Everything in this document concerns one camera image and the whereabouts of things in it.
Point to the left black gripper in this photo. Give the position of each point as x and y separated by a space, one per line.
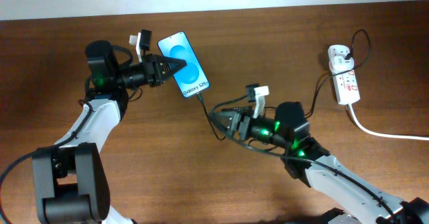
161 76

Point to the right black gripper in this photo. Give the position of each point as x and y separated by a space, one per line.
245 122

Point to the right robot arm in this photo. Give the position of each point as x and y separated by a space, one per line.
305 159

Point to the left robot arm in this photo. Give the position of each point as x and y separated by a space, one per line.
69 179

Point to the white USB charger plug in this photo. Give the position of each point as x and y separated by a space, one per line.
338 64

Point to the white power strip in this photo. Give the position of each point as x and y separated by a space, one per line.
345 83

